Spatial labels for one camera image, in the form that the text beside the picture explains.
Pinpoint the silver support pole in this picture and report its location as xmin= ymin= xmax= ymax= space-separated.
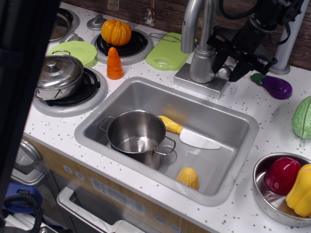
xmin=269 ymin=0 xmax=309 ymax=75

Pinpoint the yellow toy corn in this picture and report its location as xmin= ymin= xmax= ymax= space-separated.
xmin=177 ymin=167 xmax=199 ymax=190

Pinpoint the orange toy pumpkin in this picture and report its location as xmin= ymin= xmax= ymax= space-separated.
xmin=101 ymin=19 xmax=132 ymax=46

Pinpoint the green toy cabbage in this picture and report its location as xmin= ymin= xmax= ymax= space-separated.
xmin=292 ymin=96 xmax=311 ymax=139

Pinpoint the orange toy carrot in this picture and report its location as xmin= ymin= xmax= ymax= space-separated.
xmin=106 ymin=47 xmax=124 ymax=80

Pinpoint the silver toy faucet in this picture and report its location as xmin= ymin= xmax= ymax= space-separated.
xmin=173 ymin=0 xmax=228 ymax=100

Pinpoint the yellow toy pepper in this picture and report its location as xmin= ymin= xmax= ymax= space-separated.
xmin=286 ymin=164 xmax=311 ymax=217

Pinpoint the lidded steel pot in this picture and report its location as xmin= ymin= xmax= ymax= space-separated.
xmin=34 ymin=50 xmax=84 ymax=100

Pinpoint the black foreground strap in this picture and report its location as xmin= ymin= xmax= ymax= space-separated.
xmin=0 ymin=0 xmax=61 ymax=209

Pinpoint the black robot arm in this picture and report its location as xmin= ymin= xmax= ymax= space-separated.
xmin=207 ymin=0 xmax=303 ymax=82

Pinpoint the silver faucet lever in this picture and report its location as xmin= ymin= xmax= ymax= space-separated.
xmin=215 ymin=64 xmax=234 ymax=79

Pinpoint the green toy plate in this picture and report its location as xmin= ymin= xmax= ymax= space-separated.
xmin=47 ymin=41 xmax=98 ymax=67

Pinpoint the red toy pepper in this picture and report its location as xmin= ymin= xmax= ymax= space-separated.
xmin=264 ymin=157 xmax=301 ymax=195

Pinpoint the silver sink basin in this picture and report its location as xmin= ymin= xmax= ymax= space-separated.
xmin=74 ymin=77 xmax=259 ymax=206

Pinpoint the blue clamp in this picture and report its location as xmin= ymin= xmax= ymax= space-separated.
xmin=3 ymin=183 xmax=43 ymax=214

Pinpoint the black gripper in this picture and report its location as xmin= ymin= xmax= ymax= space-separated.
xmin=207 ymin=26 xmax=277 ymax=82

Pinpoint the yellow handled toy knife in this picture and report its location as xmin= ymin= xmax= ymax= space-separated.
xmin=159 ymin=116 xmax=221 ymax=150

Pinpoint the back stove burner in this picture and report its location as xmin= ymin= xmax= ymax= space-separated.
xmin=91 ymin=29 xmax=154 ymax=66

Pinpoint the toy oven door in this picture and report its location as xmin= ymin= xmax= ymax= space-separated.
xmin=57 ymin=186 xmax=158 ymax=233

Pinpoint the wire whisk utensil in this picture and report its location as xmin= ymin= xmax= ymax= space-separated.
xmin=149 ymin=33 xmax=181 ymax=43

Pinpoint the black braided cable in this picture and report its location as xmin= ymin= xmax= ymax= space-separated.
xmin=0 ymin=194 xmax=45 ymax=233

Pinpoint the steel pot in sink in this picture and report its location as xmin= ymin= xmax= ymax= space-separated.
xmin=99 ymin=110 xmax=176 ymax=169

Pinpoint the silver stove knob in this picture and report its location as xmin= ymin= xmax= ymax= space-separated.
xmin=86 ymin=14 xmax=106 ymax=31

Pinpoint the purple toy eggplant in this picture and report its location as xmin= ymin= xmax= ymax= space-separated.
xmin=250 ymin=73 xmax=293 ymax=100

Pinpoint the steel bowl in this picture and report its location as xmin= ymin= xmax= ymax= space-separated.
xmin=252 ymin=152 xmax=311 ymax=227

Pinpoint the hanging glass ornament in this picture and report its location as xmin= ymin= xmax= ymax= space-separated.
xmin=144 ymin=0 xmax=156 ymax=27

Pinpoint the steel pot lid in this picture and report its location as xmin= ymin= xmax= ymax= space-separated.
xmin=50 ymin=13 xmax=71 ymax=41

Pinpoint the green toy cutting board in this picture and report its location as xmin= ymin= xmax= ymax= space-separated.
xmin=146 ymin=33 xmax=190 ymax=71

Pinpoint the front stove burner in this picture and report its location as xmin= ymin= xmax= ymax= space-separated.
xmin=33 ymin=68 xmax=108 ymax=117

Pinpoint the silver front knob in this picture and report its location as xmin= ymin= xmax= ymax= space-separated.
xmin=14 ymin=139 xmax=42 ymax=174

